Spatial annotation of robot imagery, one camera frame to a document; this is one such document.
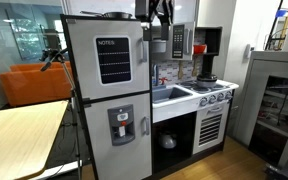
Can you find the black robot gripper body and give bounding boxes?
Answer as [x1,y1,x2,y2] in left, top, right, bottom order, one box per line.
[135,0,174,24]

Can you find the white top fridge door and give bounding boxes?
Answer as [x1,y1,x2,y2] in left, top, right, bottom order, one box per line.
[63,16,149,100]

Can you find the white fridge door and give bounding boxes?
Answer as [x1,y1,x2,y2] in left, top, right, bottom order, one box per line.
[63,16,149,100]
[85,93,152,180]

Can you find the black frying pan on fridge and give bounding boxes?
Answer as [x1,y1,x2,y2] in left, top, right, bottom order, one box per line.
[80,11,132,19]

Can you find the white bottom fridge door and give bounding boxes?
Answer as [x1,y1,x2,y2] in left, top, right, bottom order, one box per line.
[85,93,152,180]

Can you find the white toy oven door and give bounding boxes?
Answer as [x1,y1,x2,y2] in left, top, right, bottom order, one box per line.
[193,101,230,154]

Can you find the white toy microwave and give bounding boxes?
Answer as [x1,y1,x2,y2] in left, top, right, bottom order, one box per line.
[165,22,195,60]

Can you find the grey toy faucet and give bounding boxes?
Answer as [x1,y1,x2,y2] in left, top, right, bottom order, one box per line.
[153,64,167,86]

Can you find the red bowl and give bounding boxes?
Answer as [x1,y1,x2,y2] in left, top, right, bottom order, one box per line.
[194,44,207,54]

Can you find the grey toy sink basin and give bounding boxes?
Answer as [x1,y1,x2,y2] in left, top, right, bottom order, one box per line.
[152,87,191,104]

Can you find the black pot with lid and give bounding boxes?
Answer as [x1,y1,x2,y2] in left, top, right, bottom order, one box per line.
[196,74,217,88]

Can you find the black toy kitchen unit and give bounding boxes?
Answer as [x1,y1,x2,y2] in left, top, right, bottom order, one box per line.
[59,13,240,180]

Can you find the grey toy kettle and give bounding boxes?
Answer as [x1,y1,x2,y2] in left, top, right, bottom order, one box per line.
[159,132,177,149]

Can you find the orange sofa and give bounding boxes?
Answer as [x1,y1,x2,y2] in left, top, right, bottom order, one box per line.
[0,62,69,107]

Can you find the grey glass-front cabinet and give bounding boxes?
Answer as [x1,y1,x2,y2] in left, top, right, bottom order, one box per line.
[233,51,288,166]

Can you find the light wooden desk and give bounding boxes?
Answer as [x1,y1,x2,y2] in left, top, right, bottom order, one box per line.
[0,100,68,180]

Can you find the wooden spatula on wall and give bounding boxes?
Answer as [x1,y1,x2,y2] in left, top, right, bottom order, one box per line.
[178,61,183,79]

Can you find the wooden slotted turner on wall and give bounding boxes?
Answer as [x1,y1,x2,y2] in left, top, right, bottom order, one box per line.
[191,59,199,77]

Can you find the black camera tripod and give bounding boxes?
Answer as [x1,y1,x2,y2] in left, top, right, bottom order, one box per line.
[40,48,82,180]

